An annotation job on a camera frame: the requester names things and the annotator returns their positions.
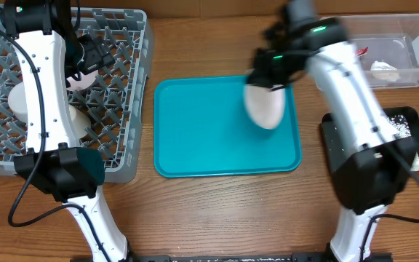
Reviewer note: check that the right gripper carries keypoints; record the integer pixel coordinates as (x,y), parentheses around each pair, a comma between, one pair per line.
(265,77)

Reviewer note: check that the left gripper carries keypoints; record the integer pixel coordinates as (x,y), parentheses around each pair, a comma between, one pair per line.
(102,57)

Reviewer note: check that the small pink bowl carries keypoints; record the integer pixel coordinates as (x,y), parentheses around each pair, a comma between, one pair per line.
(86,81)

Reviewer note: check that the large white plate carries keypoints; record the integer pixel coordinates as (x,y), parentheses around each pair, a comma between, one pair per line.
(264,107)

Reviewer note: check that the cream cup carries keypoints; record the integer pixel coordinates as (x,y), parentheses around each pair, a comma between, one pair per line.
(80,122)

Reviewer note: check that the red snack wrapper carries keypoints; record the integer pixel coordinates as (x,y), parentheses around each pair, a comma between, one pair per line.
(361,52)

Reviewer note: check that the grey-green bowl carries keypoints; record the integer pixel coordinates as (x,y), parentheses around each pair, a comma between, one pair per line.
(17,102)

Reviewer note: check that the white napkin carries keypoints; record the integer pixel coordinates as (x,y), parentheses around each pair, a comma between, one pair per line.
(383,71)

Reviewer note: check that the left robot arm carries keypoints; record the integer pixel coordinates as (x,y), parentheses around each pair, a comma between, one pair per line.
(49,50)

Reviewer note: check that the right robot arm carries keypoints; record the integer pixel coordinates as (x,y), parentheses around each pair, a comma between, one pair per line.
(377,162)

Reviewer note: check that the grey dish rack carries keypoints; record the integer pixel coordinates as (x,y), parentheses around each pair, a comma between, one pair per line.
(114,101)

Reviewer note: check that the teal serving tray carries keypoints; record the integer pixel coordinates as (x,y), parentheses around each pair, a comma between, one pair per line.
(201,129)

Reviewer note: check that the clear plastic bin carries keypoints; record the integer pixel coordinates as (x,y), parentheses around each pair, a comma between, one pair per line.
(393,39)

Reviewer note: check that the spilled rice grains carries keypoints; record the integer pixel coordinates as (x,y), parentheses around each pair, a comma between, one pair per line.
(400,123)

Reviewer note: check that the black tray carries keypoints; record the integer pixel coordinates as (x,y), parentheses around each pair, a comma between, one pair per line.
(336,153)

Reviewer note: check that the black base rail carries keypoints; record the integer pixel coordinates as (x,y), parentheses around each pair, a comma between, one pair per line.
(295,257)

